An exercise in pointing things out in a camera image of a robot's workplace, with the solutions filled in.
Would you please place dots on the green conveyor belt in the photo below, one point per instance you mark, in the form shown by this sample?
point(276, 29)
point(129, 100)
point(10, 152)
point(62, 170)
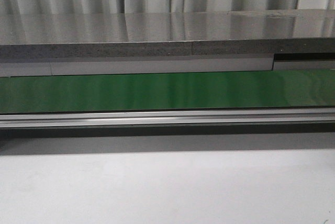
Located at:
point(167, 91)

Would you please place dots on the grey conveyor rear guide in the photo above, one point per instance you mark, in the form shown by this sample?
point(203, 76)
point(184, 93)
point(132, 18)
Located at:
point(149, 65)

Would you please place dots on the aluminium conveyor front rail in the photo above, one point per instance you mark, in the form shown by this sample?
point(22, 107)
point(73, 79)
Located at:
point(130, 118)

